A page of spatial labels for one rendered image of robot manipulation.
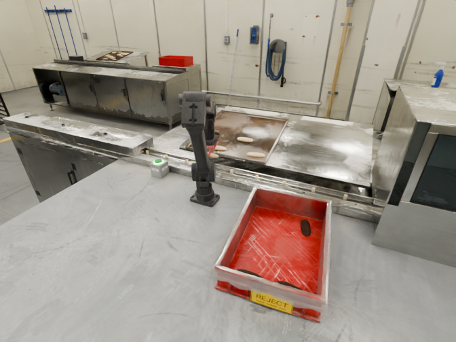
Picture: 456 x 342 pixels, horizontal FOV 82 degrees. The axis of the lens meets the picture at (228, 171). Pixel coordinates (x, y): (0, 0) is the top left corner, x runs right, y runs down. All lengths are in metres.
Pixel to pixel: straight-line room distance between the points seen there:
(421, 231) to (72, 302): 1.14
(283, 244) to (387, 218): 0.37
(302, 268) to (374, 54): 3.87
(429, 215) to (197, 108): 0.83
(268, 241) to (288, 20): 4.25
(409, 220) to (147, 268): 0.90
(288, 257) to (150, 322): 0.48
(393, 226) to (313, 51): 4.03
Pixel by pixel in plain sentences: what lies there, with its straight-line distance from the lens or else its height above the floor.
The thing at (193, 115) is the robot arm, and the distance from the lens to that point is 0.89.
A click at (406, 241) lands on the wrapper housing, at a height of 0.88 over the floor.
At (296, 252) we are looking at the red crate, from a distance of 1.02.
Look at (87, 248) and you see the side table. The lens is 1.13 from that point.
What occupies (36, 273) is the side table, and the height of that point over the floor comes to 0.82.
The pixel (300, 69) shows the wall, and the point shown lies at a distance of 4.92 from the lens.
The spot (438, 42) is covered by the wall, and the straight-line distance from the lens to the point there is 4.90.
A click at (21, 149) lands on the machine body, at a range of 2.60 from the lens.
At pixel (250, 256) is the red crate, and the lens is 0.98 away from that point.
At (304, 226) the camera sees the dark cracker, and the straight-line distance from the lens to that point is 1.11.
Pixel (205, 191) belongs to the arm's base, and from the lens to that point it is 1.18.
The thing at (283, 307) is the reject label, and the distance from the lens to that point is 0.84.
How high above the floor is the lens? 1.55
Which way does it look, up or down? 30 degrees down
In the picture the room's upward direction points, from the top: straight up
